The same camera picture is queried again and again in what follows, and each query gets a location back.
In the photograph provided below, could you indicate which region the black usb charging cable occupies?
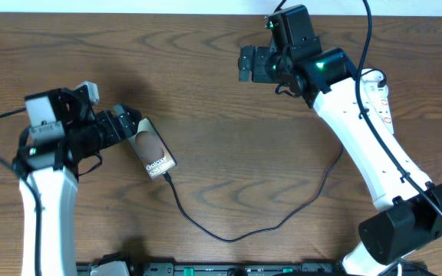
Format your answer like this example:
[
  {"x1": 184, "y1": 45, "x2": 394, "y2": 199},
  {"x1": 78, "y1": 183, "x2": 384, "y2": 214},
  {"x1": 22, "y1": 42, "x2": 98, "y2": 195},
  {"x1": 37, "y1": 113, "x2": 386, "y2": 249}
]
[{"x1": 162, "y1": 68, "x2": 388, "y2": 244}]

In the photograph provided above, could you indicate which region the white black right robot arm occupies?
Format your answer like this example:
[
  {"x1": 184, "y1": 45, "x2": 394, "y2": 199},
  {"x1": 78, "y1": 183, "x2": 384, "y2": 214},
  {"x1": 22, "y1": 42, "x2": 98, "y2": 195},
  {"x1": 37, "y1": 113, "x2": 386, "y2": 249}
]
[{"x1": 238, "y1": 5, "x2": 442, "y2": 275}]

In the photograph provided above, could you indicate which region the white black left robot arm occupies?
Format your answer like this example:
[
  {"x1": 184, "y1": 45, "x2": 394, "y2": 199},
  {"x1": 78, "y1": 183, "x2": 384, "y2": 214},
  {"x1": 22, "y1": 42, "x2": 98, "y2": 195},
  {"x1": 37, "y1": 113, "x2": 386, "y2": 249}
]
[{"x1": 12, "y1": 82, "x2": 142, "y2": 275}]

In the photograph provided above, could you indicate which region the white power strip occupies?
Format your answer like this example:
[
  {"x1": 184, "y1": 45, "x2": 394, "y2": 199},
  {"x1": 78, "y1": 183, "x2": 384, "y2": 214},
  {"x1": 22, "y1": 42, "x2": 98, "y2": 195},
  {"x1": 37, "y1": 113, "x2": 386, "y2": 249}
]
[{"x1": 358, "y1": 68, "x2": 395, "y2": 135}]

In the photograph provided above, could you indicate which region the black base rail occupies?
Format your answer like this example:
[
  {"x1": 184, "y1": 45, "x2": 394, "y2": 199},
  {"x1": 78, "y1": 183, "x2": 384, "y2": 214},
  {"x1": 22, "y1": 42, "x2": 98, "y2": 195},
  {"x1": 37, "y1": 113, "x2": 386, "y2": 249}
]
[{"x1": 77, "y1": 252, "x2": 345, "y2": 276}]

